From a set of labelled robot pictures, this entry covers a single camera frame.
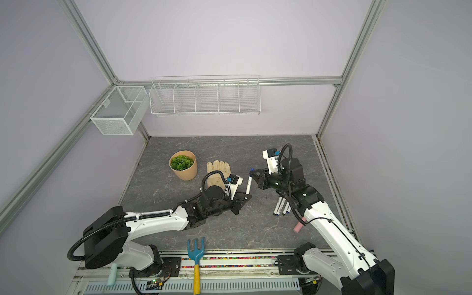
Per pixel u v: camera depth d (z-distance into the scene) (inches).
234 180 26.3
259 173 26.2
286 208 35.0
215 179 39.5
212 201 23.4
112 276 27.8
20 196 20.7
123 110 39.0
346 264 16.4
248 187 29.1
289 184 21.8
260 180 24.8
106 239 16.6
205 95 39.0
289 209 34.9
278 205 35.3
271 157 25.3
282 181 23.9
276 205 35.5
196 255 29.7
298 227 32.5
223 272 29.0
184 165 36.6
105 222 17.6
